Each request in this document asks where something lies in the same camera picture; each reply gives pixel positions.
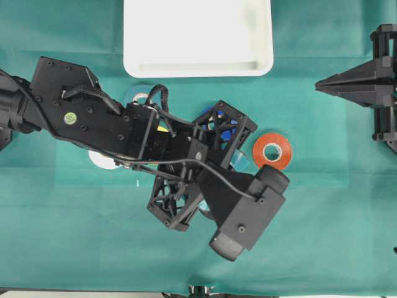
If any green table cloth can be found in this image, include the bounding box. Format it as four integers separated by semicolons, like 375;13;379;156
1;1;396;296

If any yellow tape roll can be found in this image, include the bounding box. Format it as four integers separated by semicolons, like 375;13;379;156
157;125;169;133

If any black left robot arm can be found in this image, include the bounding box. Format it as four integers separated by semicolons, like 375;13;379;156
1;56;256;231

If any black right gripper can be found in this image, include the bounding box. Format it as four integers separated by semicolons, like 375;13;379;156
315;24;396;143

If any white tape roll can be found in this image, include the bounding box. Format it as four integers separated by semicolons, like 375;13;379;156
88;150;120;170

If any red tape roll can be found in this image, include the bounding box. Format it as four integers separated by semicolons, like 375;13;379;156
252;132;293;170

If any teal tape roll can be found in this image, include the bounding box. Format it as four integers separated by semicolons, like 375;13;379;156
122;84;152;105

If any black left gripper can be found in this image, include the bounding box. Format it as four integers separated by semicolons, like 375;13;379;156
147;115;257;232

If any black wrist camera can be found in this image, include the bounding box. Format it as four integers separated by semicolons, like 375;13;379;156
198;165;290;261

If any blue tape roll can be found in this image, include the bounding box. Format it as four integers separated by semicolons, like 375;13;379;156
194;101;246;149

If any black camera cable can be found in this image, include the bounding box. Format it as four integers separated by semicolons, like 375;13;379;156
113;158;261;199

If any white plastic case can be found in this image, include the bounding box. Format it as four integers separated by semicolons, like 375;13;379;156
123;1;274;78

